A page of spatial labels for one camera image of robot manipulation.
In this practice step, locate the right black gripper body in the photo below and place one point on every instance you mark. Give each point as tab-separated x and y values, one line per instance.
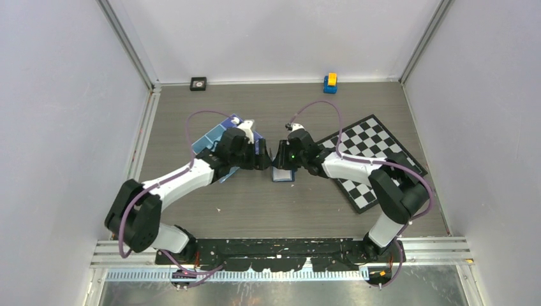
297	160

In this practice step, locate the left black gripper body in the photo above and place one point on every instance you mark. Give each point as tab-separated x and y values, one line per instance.
245	157

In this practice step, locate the blue card holder wallet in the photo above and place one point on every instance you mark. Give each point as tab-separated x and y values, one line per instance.
281	175

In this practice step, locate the blue three-compartment organizer tray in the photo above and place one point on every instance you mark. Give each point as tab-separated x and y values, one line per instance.
211	138

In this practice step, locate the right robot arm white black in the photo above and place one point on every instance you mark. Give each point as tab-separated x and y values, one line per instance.
400	191

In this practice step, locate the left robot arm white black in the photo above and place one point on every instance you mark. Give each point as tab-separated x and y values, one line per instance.
135	215

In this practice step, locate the black and white checkerboard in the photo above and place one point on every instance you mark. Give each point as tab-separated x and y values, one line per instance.
367	137

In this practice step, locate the blue and yellow toy car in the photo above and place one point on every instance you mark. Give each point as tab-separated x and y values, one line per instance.
330	83

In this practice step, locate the small black square box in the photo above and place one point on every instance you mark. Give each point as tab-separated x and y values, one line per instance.
198	83

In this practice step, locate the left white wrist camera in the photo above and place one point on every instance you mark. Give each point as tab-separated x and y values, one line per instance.
246	126

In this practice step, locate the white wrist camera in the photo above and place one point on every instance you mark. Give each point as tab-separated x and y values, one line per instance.
246	126
291	126

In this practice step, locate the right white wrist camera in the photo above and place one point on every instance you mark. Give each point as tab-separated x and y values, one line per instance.
291	126

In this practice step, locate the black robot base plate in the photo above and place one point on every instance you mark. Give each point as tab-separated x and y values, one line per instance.
282	254

